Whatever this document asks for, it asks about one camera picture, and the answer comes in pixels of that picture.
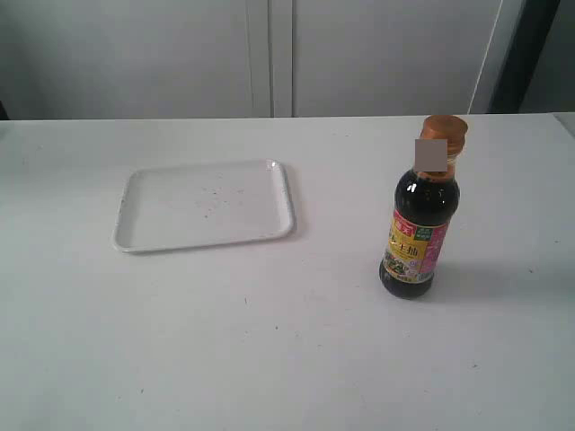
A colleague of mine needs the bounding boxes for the dark soy sauce bottle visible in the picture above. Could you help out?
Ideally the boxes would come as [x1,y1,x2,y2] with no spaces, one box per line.
[379,115,468,299]

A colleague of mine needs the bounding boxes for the white cable on wall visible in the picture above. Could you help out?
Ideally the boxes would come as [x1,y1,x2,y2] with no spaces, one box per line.
[466,0,511,114]

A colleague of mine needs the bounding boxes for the white rectangular plastic tray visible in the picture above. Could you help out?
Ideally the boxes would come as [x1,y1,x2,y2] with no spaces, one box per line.
[112,159,296,254]

